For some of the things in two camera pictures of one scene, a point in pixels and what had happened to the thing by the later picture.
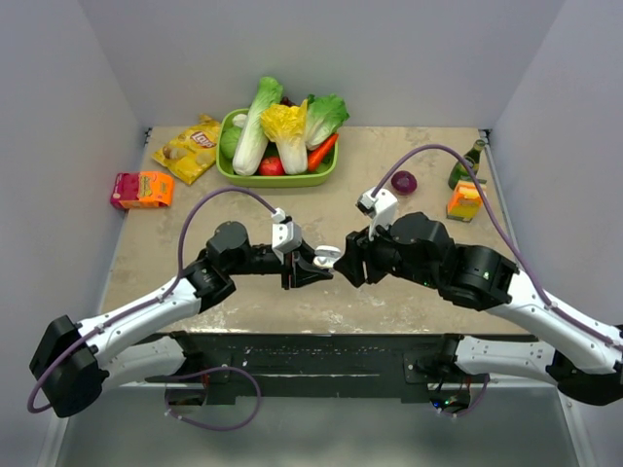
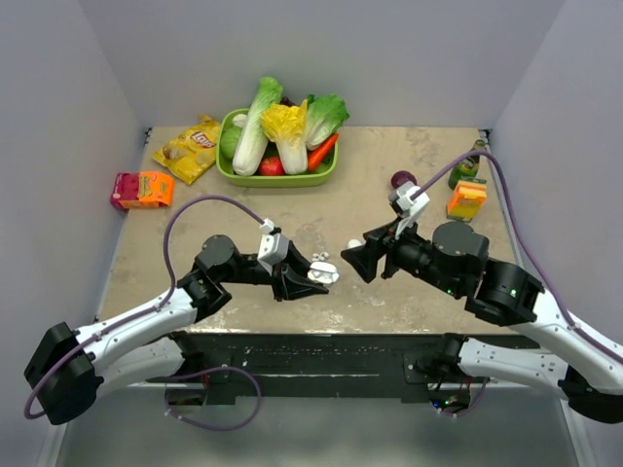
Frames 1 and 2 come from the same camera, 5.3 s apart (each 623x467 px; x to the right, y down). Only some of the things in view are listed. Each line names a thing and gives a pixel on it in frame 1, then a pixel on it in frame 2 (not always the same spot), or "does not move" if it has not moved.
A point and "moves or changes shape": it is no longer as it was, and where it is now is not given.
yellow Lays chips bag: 192,151 does not move
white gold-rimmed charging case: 325,255 moves or changes shape
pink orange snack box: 138,190 does not move
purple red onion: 404,182 does not move
